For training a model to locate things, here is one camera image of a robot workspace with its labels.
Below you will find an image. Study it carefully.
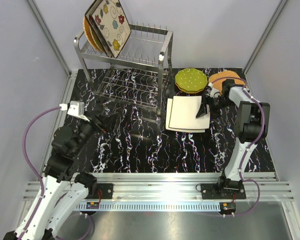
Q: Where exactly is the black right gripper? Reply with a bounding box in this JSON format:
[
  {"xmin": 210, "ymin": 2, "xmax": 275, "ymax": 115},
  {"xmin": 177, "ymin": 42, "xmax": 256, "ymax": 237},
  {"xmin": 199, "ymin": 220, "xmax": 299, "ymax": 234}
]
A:
[{"xmin": 195, "ymin": 95, "xmax": 234, "ymax": 122}]

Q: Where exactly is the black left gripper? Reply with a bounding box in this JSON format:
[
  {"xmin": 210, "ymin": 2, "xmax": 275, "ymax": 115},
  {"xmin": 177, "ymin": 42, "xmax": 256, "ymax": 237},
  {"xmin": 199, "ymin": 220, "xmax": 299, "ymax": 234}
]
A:
[{"xmin": 72, "ymin": 108, "xmax": 119, "ymax": 157}]

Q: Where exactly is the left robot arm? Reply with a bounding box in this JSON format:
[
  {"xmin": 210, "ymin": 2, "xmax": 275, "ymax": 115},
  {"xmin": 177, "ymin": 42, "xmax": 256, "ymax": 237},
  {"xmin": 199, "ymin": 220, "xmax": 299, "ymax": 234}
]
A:
[{"xmin": 4, "ymin": 112, "xmax": 117, "ymax": 240}]

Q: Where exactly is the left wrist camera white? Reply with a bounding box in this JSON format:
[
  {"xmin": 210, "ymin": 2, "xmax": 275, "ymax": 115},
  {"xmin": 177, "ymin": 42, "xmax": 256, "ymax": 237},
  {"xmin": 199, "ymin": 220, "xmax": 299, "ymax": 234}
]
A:
[{"xmin": 59, "ymin": 100, "xmax": 91, "ymax": 122}]

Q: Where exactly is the fruit pattern square plate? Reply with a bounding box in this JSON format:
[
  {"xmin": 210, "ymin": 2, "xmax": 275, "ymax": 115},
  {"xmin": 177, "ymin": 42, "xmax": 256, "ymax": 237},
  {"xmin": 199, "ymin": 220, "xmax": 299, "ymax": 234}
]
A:
[{"xmin": 89, "ymin": 0, "xmax": 132, "ymax": 59}]

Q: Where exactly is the woven wicker plate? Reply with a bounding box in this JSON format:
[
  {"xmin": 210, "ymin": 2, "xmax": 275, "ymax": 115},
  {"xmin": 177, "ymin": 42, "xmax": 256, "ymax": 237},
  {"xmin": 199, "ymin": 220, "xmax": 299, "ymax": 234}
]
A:
[
  {"xmin": 83, "ymin": 17, "xmax": 104, "ymax": 53},
  {"xmin": 208, "ymin": 70, "xmax": 240, "ymax": 93}
]

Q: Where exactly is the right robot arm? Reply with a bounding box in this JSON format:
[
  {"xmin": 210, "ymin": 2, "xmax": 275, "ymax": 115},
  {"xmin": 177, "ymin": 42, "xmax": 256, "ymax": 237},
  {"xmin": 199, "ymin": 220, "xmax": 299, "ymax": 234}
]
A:
[{"xmin": 196, "ymin": 78, "xmax": 271, "ymax": 200}]

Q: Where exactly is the green polka dot plate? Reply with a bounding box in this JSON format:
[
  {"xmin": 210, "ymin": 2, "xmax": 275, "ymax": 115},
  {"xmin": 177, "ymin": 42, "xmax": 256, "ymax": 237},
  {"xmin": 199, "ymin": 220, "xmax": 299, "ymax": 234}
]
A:
[{"xmin": 175, "ymin": 68, "xmax": 208, "ymax": 90}]

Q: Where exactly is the stainless steel dish rack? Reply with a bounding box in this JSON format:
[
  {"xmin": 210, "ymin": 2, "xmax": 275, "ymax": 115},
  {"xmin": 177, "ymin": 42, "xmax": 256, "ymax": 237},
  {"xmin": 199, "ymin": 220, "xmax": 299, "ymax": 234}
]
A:
[{"xmin": 74, "ymin": 24, "xmax": 174, "ymax": 117}]

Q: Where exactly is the cream square plate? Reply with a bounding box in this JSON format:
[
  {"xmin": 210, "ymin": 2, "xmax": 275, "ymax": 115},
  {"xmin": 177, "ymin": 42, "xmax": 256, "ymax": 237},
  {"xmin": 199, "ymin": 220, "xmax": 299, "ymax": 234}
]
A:
[{"xmin": 169, "ymin": 96, "xmax": 210, "ymax": 130}]

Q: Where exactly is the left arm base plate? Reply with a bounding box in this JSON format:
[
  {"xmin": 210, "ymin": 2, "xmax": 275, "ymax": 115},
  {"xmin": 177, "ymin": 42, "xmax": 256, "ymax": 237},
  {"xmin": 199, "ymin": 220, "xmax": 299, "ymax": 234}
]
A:
[{"xmin": 87, "ymin": 183, "xmax": 114, "ymax": 200}]

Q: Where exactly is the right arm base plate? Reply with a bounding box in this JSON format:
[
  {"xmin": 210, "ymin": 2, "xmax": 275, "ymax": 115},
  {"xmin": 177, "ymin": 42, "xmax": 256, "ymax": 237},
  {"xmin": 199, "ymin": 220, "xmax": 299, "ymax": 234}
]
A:
[{"xmin": 199, "ymin": 183, "xmax": 247, "ymax": 200}]

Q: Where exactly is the aluminium frame rail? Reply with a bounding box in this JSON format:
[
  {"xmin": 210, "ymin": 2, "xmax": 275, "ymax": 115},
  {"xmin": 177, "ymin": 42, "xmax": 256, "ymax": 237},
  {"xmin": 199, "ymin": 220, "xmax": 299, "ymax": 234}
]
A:
[{"xmin": 23, "ymin": 172, "xmax": 294, "ymax": 212}]

